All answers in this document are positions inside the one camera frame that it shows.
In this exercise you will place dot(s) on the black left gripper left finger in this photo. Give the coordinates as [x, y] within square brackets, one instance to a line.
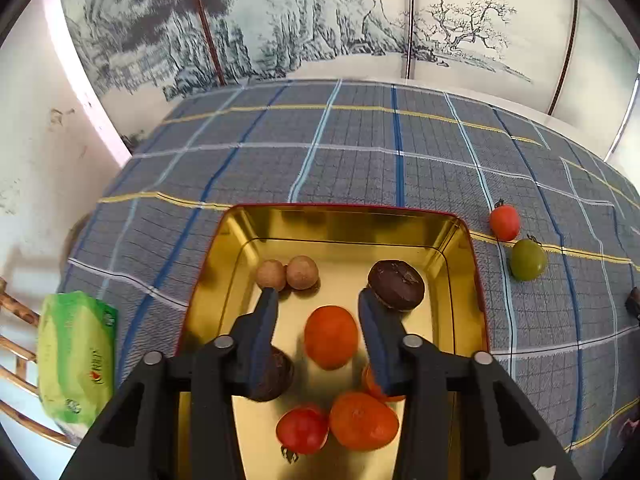
[136, 434]

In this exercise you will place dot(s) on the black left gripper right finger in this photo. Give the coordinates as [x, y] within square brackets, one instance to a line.
[460, 411]

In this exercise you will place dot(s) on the small orange mandarin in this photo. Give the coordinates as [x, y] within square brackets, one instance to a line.
[371, 387]

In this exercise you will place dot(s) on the large orange tangerine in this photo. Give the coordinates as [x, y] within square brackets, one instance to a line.
[361, 423]

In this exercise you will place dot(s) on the red tomato with stem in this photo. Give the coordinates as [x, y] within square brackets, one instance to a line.
[302, 431]

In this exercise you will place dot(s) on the small orange tangerine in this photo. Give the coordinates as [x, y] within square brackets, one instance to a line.
[330, 337]

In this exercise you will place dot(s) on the blue plaid tablecloth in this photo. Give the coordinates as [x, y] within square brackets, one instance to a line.
[565, 337]

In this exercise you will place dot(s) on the green tissue pack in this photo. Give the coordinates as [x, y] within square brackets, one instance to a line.
[75, 359]

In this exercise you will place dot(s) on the gold metal tin tray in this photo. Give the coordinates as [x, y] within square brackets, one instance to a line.
[344, 242]

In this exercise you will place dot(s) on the green tomato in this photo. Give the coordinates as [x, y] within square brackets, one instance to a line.
[528, 260]

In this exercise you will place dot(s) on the wooden chair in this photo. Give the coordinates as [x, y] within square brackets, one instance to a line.
[18, 376]

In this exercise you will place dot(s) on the left tan longan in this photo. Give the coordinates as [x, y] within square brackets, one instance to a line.
[271, 274]

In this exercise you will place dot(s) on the tan longan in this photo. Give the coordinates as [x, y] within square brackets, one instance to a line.
[302, 273]
[271, 274]

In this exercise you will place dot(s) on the dark round stool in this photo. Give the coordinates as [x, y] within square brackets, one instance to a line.
[72, 237]

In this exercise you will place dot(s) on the red cherry tomato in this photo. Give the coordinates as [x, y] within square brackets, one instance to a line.
[504, 222]

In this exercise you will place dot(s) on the right tan longan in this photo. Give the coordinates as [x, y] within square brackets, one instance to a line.
[302, 273]

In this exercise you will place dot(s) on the landscape painted folding screen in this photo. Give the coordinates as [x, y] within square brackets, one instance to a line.
[574, 60]

